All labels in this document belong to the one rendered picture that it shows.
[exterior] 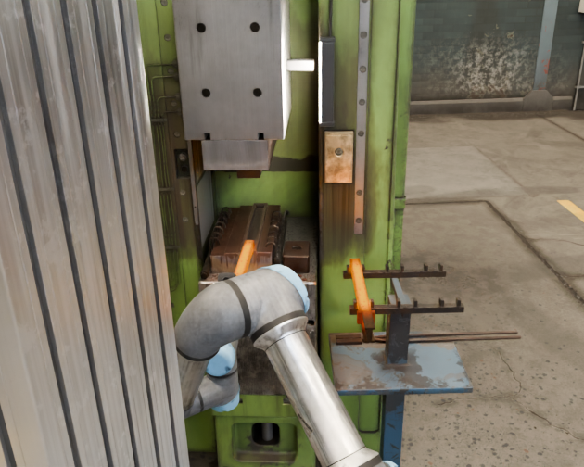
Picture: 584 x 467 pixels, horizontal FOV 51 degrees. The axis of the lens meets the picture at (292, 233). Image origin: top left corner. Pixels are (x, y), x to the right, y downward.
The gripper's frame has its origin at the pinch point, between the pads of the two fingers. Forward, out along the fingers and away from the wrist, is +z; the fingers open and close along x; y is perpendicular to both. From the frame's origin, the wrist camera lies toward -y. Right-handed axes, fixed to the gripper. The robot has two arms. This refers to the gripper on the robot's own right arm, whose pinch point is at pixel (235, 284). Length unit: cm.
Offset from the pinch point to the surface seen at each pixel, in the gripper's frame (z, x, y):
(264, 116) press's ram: 26.3, 7.8, -41.7
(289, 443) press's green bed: 29, 10, 82
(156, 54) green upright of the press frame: 40, -26, -59
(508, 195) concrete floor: 345, 177, 97
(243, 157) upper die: 26.7, 0.7, -29.2
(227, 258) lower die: 27.5, -6.9, 4.5
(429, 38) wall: 637, 152, -5
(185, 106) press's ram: 26, -15, -45
